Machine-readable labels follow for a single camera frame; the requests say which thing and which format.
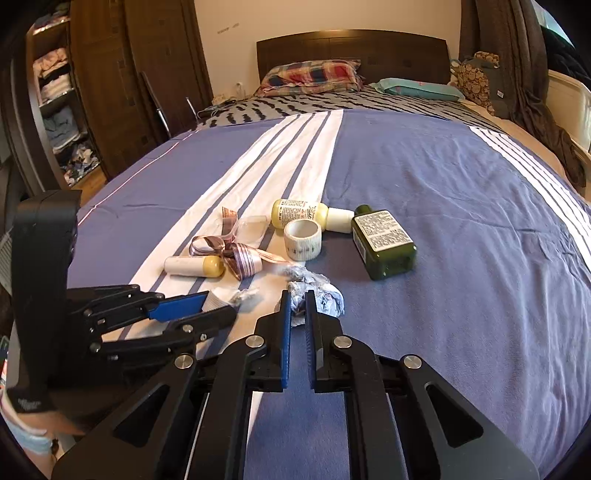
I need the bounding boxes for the dark green bottle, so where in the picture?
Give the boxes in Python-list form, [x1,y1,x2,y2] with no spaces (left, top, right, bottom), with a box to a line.
[351,204,418,282]

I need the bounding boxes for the plaid pillow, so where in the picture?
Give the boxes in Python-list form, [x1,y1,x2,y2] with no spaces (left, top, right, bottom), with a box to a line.
[255,59,365,97]

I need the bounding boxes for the person's left forearm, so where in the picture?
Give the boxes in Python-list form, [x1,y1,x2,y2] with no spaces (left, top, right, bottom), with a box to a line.
[0,392,88,462]

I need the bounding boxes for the dark wooden headboard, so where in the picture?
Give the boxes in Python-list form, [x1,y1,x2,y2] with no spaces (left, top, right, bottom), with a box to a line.
[256,30,451,86]

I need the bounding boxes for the clear plastic packet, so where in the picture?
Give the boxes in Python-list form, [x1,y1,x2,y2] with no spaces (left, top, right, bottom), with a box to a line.
[203,286,262,313]

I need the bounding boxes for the open shelf with clothes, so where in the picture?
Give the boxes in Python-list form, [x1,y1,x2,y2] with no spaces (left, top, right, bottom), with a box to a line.
[33,14,101,185]

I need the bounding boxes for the striped pink ribbon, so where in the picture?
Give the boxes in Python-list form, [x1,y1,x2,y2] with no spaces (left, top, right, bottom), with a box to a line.
[189,207,296,281]

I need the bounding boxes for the blue white striped blanket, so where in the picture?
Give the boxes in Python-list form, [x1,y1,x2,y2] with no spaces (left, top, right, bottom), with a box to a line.
[76,108,591,480]

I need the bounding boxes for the blue-grey wrapper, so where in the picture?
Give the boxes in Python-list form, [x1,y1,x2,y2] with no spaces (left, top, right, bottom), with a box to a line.
[277,265,346,329]

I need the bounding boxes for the brown curtain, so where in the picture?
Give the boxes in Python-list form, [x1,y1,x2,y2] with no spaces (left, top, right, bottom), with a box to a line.
[459,0,588,188]

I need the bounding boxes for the cream fitted sheet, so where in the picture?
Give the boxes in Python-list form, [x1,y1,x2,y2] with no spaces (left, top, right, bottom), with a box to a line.
[462,99,589,195]

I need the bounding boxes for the dark padded jacket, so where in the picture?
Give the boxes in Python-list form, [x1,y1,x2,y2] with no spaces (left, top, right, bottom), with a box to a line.
[540,25,583,75]

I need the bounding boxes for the folded metal chair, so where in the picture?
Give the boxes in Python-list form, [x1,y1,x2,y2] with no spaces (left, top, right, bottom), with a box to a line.
[137,71,172,140]

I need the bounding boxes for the white storage box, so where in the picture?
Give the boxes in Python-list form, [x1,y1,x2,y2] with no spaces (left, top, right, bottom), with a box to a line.
[547,69,591,155]

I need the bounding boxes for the teal pillow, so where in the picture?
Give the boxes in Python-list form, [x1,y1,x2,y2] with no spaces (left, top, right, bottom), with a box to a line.
[372,78,465,103]

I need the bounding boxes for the brown patterned bag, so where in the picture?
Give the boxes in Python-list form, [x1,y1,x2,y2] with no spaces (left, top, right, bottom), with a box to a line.
[450,51,503,116]

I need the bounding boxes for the white tape roll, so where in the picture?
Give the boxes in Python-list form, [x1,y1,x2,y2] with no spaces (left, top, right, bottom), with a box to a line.
[283,220,322,261]

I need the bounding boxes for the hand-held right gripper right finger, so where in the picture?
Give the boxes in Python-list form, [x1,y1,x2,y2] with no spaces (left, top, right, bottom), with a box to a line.
[305,290,541,480]

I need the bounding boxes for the grey zebra pattern sheet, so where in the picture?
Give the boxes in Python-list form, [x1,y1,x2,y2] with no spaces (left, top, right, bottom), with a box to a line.
[196,87,502,132]

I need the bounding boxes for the cream tube with yellow cap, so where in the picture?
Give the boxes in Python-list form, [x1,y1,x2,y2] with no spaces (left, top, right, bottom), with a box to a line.
[164,255,226,279]

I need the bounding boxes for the yellow bottle with white cap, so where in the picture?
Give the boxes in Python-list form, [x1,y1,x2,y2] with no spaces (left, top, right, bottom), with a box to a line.
[271,198,355,233]

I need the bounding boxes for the dark wooden wardrobe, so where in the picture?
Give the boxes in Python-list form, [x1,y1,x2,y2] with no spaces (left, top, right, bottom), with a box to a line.
[14,0,214,191]

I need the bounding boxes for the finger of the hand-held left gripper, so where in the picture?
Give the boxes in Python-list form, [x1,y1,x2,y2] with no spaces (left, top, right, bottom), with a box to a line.
[67,285,208,333]
[88,305,238,366]

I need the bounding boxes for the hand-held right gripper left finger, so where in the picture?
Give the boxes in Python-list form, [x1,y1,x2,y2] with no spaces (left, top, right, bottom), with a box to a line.
[51,290,294,480]

